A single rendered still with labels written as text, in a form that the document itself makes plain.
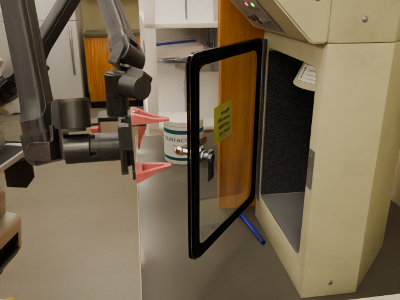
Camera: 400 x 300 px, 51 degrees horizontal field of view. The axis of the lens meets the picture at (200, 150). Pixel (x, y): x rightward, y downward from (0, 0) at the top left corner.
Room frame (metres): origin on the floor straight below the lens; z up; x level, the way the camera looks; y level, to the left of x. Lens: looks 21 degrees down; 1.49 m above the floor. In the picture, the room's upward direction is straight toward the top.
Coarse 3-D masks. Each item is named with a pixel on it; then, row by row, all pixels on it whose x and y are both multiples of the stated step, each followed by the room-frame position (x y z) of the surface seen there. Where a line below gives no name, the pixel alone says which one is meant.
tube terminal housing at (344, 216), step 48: (336, 0) 0.65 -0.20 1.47; (384, 0) 0.66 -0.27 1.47; (288, 48) 0.81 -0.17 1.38; (336, 48) 0.65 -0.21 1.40; (384, 48) 0.66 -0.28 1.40; (336, 96) 0.65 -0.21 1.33; (384, 96) 0.66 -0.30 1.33; (336, 144) 0.65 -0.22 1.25; (384, 144) 0.70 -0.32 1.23; (336, 192) 0.65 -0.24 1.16; (384, 192) 0.75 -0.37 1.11; (336, 240) 0.66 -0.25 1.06; (336, 288) 0.66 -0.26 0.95
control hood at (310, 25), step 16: (272, 0) 0.64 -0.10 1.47; (288, 0) 0.64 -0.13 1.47; (304, 0) 0.64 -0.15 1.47; (320, 0) 0.64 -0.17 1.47; (272, 16) 0.72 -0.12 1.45; (288, 16) 0.64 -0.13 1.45; (304, 16) 0.64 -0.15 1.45; (320, 16) 0.64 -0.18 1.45; (288, 32) 0.71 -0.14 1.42; (304, 32) 0.64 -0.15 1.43; (320, 32) 0.65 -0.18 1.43
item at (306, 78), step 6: (306, 66) 0.79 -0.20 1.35; (312, 66) 0.77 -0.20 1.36; (300, 72) 0.80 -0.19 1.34; (306, 72) 0.78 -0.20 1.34; (312, 72) 0.76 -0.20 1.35; (300, 78) 0.78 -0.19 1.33; (306, 78) 0.77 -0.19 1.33; (312, 78) 0.75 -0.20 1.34; (294, 84) 0.80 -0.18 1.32; (300, 84) 0.78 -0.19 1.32; (306, 84) 0.76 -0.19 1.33; (312, 84) 0.75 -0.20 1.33; (312, 90) 0.74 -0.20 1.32
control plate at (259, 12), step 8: (232, 0) 0.91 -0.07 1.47; (240, 0) 0.84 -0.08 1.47; (248, 0) 0.78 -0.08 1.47; (256, 0) 0.73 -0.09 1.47; (240, 8) 0.91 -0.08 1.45; (248, 8) 0.84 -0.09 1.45; (256, 8) 0.78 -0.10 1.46; (264, 16) 0.77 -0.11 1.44; (256, 24) 0.90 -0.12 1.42; (264, 24) 0.83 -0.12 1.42; (272, 24) 0.77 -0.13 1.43
